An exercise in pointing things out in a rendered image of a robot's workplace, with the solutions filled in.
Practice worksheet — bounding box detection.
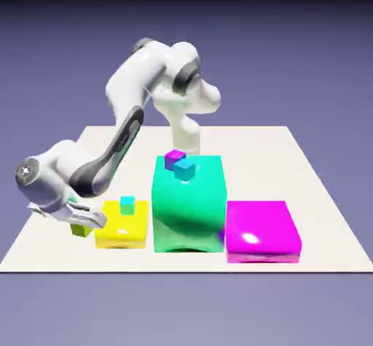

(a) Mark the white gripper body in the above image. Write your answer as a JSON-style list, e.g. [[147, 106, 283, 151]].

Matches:
[[57, 202, 108, 229]]

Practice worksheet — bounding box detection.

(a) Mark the small yellow-green cube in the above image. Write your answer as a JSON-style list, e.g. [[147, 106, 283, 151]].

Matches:
[[70, 224, 95, 238]]

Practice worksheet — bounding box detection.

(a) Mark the small cyan cube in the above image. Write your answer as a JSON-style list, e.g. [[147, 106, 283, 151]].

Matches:
[[119, 196, 136, 216]]

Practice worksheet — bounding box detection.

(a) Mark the small purple cube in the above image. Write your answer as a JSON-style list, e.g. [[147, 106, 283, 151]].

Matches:
[[164, 149, 187, 171]]

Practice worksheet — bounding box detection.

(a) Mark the small blue cube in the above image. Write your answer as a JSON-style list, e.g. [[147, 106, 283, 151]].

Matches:
[[173, 158, 196, 182]]

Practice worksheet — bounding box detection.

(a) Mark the large yellow box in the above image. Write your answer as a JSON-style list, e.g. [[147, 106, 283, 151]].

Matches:
[[94, 200, 150, 250]]

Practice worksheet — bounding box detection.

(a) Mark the large green box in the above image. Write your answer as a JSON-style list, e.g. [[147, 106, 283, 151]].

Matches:
[[151, 154, 227, 253]]

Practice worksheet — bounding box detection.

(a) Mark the large magenta box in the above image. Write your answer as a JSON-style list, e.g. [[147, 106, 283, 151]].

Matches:
[[225, 200, 303, 264]]

